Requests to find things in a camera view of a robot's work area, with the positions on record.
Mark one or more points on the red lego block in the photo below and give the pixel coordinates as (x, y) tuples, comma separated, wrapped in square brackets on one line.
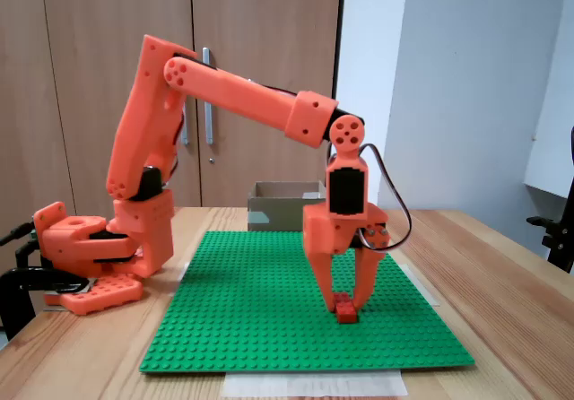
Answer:
[(346, 315)]

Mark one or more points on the open cardboard box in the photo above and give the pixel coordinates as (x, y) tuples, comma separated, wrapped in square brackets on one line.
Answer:
[(278, 214)]

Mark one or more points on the green lego baseplate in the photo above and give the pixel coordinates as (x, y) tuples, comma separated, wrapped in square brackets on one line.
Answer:
[(269, 310)]

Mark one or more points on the masking tape strip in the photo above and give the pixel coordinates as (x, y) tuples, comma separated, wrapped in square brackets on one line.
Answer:
[(185, 272), (426, 290), (314, 384)]

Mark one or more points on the black stand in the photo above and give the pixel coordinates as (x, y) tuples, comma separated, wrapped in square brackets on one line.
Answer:
[(560, 243)]

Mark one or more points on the wooden cabinet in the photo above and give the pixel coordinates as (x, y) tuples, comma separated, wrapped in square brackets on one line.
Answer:
[(269, 23)]

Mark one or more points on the black table clamp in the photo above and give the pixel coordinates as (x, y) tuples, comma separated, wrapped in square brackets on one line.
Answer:
[(13, 283)]

